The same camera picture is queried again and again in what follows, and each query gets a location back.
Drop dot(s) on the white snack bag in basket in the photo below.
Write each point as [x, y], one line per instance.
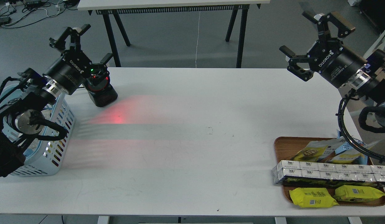
[35, 144]

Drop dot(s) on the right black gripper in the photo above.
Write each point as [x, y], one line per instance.
[338, 63]

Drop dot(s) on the brown wooden tray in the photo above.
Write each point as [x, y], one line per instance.
[286, 147]

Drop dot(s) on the yellow snack pack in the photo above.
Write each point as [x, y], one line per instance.
[353, 193]
[312, 198]

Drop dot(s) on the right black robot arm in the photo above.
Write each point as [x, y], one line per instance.
[368, 84]

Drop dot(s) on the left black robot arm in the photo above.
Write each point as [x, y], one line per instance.
[35, 120]

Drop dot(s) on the background white table black legs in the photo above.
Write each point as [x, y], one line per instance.
[105, 8]

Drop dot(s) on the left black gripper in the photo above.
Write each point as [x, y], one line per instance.
[71, 71]

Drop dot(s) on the silver multipack box row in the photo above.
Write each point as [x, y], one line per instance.
[312, 174]

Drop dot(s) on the black barcode scanner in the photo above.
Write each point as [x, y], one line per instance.
[100, 91]

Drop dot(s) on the blue yellow snack bag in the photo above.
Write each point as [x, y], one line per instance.
[346, 154]

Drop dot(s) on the light blue plastic basket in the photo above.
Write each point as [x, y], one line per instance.
[47, 159]

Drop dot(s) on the yellow snack pack right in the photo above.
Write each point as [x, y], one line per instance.
[353, 193]

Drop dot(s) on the yellow snack pack left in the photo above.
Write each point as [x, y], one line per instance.
[312, 198]

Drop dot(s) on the yellow white nut snack pouch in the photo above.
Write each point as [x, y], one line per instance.
[318, 150]

